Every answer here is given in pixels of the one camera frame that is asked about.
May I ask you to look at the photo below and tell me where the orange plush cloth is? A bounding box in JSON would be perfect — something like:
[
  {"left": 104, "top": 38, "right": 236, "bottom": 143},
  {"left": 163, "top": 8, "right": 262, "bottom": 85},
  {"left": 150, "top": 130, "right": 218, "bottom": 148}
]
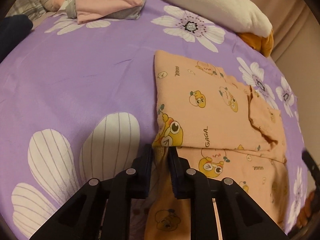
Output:
[{"left": 236, "top": 29, "right": 274, "bottom": 57}]

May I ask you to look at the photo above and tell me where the peach duck print garment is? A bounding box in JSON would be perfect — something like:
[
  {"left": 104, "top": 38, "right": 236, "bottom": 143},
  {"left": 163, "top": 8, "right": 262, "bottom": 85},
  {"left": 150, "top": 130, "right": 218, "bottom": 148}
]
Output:
[{"left": 144, "top": 50, "right": 288, "bottom": 239}]

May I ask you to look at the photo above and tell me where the dark navy cloth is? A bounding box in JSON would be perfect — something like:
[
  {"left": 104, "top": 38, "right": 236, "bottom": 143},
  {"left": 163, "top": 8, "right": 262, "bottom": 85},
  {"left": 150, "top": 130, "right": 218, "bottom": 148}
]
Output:
[{"left": 0, "top": 15, "right": 33, "bottom": 62}]

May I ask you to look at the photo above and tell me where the folded grey garment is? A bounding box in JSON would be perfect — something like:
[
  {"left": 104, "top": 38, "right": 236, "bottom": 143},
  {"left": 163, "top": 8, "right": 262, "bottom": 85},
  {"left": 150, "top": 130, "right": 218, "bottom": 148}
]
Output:
[{"left": 66, "top": 0, "right": 146, "bottom": 20}]

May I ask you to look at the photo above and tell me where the white plush pillow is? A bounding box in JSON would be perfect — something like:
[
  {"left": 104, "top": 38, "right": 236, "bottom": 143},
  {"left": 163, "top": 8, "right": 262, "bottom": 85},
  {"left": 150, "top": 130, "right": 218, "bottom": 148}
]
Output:
[{"left": 165, "top": 0, "right": 272, "bottom": 37}]

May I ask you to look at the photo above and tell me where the purple floral bed sheet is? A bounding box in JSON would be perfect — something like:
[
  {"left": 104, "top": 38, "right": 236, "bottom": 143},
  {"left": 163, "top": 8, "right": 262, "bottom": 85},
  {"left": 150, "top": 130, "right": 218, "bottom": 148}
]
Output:
[{"left": 1, "top": 0, "right": 307, "bottom": 239}]

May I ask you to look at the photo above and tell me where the right hand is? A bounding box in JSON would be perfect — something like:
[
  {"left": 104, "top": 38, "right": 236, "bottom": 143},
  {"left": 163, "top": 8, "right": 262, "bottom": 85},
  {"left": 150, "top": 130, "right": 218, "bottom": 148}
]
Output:
[{"left": 296, "top": 191, "right": 315, "bottom": 229}]

